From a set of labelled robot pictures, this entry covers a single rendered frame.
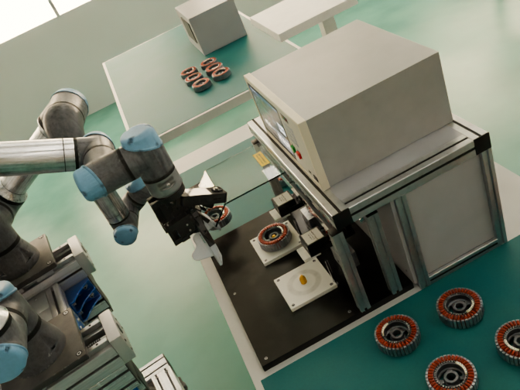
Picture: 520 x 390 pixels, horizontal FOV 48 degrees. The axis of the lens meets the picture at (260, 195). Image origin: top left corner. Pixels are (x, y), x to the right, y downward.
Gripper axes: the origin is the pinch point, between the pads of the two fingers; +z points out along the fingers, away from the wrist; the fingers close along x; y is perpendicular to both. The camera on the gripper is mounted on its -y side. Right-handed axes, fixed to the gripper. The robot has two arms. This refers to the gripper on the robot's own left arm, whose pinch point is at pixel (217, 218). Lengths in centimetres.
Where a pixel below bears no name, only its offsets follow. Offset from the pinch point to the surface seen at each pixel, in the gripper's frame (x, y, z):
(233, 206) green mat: -12.0, -3.6, 9.1
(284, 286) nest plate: 46.4, -5.8, 7.0
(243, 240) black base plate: 13.6, -1.9, 6.0
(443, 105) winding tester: 59, -73, 1
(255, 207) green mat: -4.1, -9.8, 12.7
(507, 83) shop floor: -111, -133, 169
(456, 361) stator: 98, -28, 19
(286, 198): 25.6, -25.1, 1.9
